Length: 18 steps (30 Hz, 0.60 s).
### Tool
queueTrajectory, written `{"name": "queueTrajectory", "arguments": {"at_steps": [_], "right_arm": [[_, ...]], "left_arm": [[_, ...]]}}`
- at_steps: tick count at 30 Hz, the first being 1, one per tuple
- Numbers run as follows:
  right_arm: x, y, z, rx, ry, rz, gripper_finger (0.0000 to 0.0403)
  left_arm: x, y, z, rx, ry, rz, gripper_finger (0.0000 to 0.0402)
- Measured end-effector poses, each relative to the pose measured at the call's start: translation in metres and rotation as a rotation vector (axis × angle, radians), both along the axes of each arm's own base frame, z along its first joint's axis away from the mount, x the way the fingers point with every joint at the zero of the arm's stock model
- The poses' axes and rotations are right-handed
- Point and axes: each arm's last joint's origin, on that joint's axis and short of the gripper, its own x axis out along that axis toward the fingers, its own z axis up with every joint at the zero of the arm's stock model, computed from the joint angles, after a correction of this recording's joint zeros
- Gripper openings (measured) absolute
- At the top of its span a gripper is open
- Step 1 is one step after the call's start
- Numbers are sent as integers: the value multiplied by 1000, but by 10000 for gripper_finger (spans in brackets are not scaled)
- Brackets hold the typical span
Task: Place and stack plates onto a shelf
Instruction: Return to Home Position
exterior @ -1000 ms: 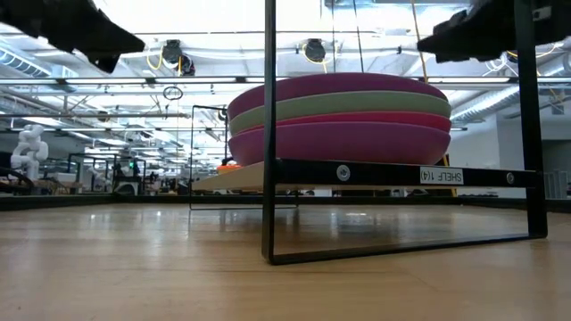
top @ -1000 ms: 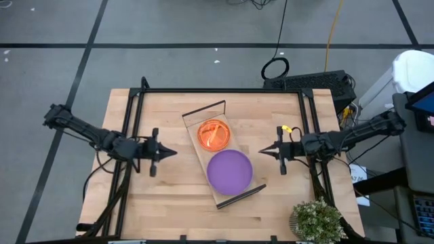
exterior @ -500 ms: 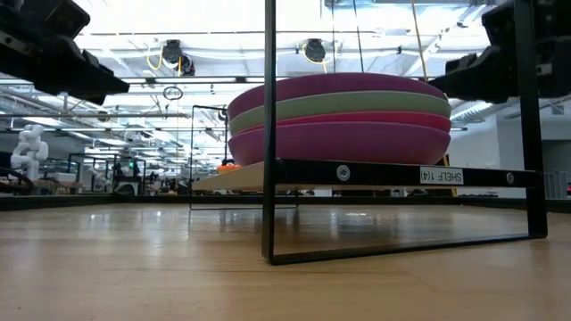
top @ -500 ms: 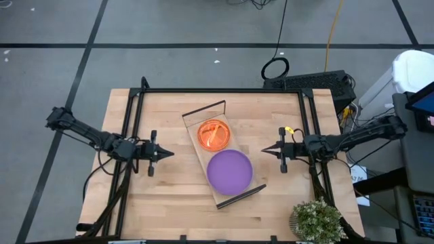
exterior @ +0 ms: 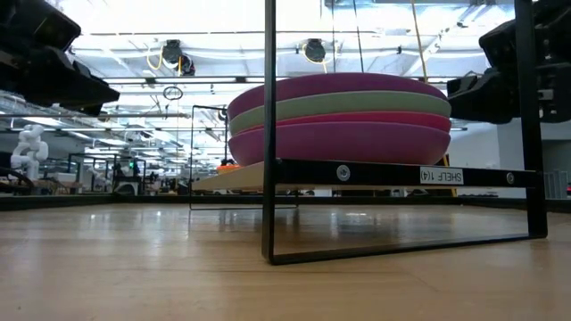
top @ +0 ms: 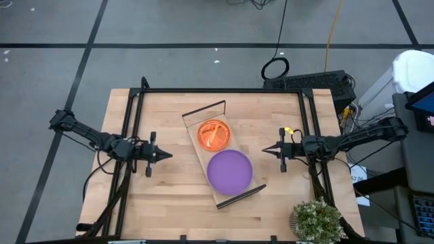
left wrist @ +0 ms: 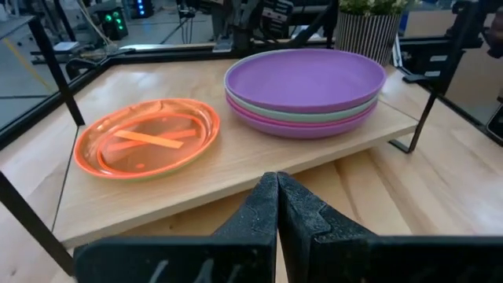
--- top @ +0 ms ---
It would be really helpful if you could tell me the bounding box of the black keyboard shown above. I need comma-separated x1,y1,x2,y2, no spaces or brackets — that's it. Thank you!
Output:
412,194,434,239

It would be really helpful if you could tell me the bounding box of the white lidded bin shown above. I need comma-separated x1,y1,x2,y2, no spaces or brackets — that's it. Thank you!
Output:
357,49,434,121

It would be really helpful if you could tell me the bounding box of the monitor with blue screen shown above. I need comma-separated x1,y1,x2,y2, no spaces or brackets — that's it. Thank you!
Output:
405,81,434,116

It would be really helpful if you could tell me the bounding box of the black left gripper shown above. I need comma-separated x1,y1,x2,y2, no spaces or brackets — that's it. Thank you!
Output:
134,131,174,178

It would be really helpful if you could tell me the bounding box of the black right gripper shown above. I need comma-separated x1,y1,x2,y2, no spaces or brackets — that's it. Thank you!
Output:
261,127,305,173

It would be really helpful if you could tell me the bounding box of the black coiled cable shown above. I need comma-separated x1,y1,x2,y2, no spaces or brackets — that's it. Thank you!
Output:
260,0,291,81

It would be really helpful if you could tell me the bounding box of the grey desk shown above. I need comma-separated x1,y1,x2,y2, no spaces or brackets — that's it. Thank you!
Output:
393,93,434,195

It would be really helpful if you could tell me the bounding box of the wooden shelf with black frame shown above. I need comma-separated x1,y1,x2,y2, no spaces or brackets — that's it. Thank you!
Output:
181,100,268,210

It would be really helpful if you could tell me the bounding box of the large purple plate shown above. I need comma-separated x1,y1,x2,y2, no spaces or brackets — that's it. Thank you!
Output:
206,149,254,197

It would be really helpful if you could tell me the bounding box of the black computer tower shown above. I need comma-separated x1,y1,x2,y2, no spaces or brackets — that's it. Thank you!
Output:
262,70,357,115

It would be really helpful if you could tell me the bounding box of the potted plant with white flowers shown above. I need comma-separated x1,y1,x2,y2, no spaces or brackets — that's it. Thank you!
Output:
289,199,347,243

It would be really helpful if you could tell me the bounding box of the small orange transparent plate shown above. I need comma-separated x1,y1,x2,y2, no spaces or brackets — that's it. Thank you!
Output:
197,118,231,153

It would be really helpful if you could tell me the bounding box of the black metal table frame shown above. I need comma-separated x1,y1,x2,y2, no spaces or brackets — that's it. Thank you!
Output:
76,76,366,244

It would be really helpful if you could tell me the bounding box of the yellow cable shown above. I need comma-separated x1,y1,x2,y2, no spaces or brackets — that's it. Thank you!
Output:
324,0,345,73

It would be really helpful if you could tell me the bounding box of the black cable bundle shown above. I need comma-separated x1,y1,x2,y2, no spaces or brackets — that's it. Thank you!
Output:
226,0,273,10

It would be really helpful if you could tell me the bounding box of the white paper sheet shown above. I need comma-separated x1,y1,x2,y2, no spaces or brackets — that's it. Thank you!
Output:
347,163,371,207

